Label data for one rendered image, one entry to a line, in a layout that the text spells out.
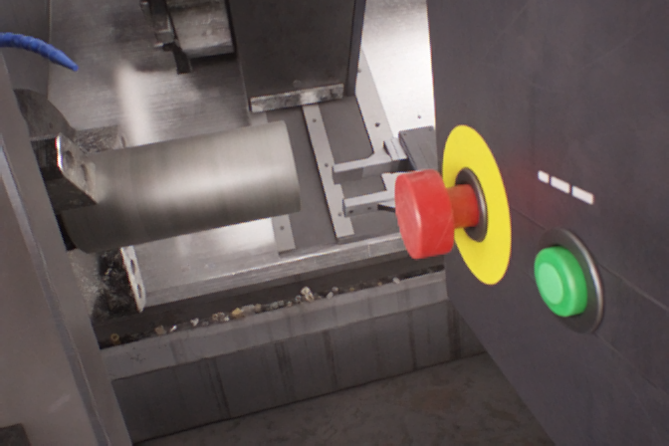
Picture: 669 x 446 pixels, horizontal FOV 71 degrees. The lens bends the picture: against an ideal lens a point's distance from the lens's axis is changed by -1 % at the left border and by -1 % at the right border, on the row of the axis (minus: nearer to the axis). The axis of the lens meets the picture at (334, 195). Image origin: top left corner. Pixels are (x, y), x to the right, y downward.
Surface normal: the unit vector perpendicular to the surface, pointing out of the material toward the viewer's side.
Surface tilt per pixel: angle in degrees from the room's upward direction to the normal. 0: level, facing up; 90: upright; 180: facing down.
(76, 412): 86
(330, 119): 45
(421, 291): 90
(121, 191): 69
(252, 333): 90
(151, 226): 114
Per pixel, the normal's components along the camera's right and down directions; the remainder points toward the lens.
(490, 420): -0.13, -0.93
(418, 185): -0.04, -0.62
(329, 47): 0.24, 0.86
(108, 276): 0.19, 0.18
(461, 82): -0.98, 0.17
